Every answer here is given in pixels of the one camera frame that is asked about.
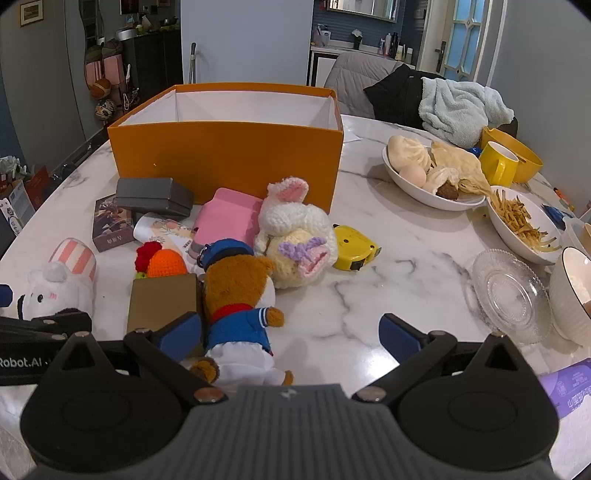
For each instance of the orange marker pen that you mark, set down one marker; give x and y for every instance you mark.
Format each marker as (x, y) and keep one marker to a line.
(562, 196)

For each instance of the framed wall mirror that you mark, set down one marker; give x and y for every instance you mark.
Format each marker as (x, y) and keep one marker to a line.
(364, 9)

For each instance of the yellow tape measure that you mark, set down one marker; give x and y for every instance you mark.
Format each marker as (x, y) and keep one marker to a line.
(351, 244)

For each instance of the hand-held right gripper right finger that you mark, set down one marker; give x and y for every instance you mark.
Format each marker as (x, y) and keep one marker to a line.
(399, 334)

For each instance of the olive cardboard box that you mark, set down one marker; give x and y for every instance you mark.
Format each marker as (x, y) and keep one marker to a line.
(157, 300)

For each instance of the small framed picture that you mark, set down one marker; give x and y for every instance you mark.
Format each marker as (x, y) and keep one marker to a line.
(31, 11)

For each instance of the white bowl with buns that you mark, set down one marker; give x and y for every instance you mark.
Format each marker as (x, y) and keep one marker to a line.
(415, 194)

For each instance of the white toothbrush cup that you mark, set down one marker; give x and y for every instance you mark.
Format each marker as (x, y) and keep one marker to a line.
(323, 37)

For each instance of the pink sports bag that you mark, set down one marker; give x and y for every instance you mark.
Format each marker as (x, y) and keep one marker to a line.
(104, 71)

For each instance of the white ribbed bowl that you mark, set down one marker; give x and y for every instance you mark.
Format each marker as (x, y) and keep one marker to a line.
(563, 300)

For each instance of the metal pot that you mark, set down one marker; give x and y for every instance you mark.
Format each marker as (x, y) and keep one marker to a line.
(125, 33)

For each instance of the large steamed bun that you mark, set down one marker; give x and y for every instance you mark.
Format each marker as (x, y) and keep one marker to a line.
(406, 150)

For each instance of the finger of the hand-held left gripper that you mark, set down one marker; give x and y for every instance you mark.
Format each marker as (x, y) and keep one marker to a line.
(69, 322)
(3, 295)

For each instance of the grey lidded box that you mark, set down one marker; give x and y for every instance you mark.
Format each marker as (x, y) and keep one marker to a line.
(152, 194)

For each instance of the black jacket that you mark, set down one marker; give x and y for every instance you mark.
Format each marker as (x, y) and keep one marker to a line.
(397, 97)

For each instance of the white glass panel door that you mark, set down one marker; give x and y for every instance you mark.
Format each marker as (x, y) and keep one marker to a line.
(466, 41)

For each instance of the purple packet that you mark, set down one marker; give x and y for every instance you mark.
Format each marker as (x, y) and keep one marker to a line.
(568, 387)

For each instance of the row of toiletry bottles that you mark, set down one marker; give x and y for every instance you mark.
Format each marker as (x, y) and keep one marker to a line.
(395, 46)

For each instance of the white plush with striped hat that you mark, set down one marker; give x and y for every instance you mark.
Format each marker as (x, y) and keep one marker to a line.
(51, 286)

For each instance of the orange basketball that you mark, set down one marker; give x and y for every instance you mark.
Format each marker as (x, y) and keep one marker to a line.
(101, 87)

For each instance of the yellow bowl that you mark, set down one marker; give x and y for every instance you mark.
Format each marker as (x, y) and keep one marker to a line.
(526, 161)

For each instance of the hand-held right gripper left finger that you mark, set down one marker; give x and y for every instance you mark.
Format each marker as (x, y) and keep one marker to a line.
(180, 334)

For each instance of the red carton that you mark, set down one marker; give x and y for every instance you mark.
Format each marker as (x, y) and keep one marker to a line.
(38, 187)

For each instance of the small potted flower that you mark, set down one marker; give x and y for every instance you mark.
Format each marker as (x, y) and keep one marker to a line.
(356, 39)

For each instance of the pink case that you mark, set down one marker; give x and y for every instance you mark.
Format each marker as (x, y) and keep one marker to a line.
(226, 212)

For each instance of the small steamed bun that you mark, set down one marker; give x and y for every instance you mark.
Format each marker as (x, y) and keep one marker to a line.
(438, 177)

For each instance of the fried potato strips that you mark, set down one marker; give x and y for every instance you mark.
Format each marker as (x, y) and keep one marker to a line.
(517, 212)

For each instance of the white printed carton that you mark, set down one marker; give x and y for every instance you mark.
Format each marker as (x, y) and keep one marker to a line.
(16, 207)

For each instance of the brown bear plush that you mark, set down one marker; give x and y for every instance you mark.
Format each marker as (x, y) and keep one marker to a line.
(235, 281)

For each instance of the white paper sheet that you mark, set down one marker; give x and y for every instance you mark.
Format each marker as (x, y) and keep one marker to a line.
(352, 136)

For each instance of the brown white ball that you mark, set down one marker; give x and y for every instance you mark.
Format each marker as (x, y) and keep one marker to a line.
(105, 110)

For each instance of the small blue object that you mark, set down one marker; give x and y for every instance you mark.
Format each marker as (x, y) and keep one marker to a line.
(474, 150)

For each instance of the blue packet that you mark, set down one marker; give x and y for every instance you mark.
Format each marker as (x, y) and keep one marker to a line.
(556, 214)

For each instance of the wavy wall mirror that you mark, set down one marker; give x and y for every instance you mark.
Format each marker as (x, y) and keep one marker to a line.
(92, 23)

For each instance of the white crochet rabbit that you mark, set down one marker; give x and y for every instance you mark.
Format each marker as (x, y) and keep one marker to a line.
(291, 221)

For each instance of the orange crochet carrot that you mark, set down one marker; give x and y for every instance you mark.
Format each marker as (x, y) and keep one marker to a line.
(166, 263)

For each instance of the black cabinet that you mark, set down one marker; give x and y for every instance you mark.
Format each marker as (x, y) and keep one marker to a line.
(152, 64)

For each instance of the white bowl with potato strips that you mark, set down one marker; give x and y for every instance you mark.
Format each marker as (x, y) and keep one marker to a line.
(508, 235)

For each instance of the crumpled plastic bag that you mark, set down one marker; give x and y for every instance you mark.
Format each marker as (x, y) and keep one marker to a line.
(9, 166)

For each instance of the white vanity counter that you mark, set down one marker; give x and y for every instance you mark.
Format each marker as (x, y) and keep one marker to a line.
(323, 64)

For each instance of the grey quilted chair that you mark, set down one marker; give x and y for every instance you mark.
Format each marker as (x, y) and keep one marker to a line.
(355, 74)

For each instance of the light blue fleece blanket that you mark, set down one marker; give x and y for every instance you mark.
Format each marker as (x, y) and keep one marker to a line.
(457, 110)

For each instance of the small white bowl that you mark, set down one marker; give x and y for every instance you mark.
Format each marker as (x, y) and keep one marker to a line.
(572, 230)

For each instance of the yellow mug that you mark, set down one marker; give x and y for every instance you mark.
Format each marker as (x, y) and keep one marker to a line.
(496, 168)

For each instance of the boiled egg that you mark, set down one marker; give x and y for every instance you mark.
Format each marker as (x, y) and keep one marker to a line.
(412, 175)

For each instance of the orange storage box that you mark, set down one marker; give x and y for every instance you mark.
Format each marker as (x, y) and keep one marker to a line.
(231, 157)

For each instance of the white lotion pouch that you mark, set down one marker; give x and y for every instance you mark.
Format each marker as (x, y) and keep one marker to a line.
(161, 228)

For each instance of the clear glass plate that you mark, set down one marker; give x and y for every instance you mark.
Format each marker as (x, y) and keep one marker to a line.
(508, 295)

